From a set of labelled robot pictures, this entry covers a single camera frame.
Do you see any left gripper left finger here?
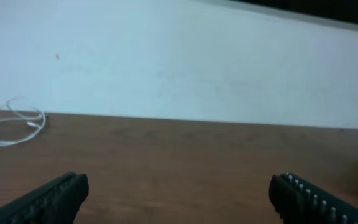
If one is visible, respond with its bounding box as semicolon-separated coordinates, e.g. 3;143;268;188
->
0;172;89;224

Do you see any white usb cable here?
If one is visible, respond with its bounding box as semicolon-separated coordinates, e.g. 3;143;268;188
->
0;96;48;147

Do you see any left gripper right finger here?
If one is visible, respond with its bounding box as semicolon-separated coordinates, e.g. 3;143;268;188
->
268;172;358;224

